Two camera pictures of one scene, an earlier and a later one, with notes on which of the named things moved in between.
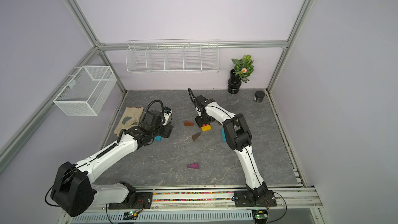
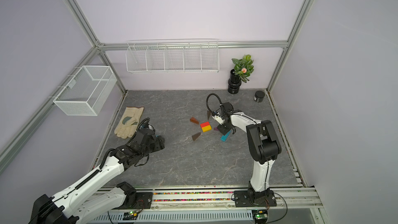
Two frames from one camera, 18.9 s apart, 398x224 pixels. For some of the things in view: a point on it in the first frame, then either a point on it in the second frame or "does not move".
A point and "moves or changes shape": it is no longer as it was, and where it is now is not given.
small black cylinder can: (259, 96) does not move
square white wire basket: (85, 93) does not move
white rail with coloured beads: (299, 197) does not move
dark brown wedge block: (195, 136) does not move
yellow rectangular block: (206, 128) does not move
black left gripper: (167, 131) → (159, 143)
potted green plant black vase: (243, 68) does not move
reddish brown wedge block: (188, 123) moves or changes shape
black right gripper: (199, 122) → (222, 129)
